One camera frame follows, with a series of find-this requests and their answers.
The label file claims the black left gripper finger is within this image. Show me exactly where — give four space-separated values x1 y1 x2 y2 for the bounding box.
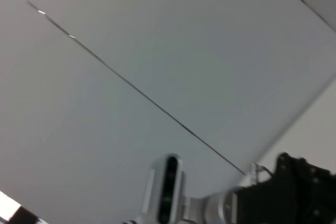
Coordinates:
272 152 336 183

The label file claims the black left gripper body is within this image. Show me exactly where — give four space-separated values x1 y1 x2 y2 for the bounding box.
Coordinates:
235 176 336 224

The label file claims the left gripper cable with connector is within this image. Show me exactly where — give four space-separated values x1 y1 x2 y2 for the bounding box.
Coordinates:
249 163 275 183

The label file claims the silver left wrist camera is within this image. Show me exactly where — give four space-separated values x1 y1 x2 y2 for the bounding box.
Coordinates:
141 153 187 224

